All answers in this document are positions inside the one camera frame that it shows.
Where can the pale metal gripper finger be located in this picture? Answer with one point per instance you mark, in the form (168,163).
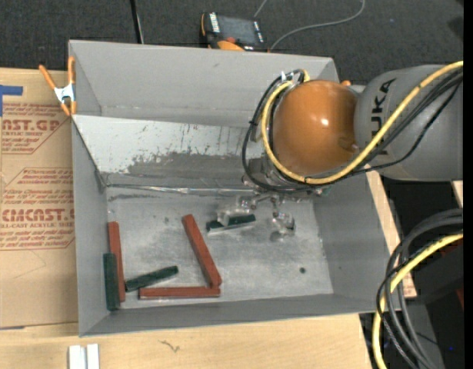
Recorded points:
(232,210)
(282,221)

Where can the red-brown flat block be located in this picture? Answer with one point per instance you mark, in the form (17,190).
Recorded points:
(200,250)
(178,292)
(115,252)

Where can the brown cardboard board red print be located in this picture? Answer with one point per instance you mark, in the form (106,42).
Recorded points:
(36,206)

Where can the grey metal bin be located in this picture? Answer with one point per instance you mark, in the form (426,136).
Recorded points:
(259,160)

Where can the dark green flat block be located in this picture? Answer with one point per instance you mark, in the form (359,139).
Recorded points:
(242,220)
(111,283)
(151,278)

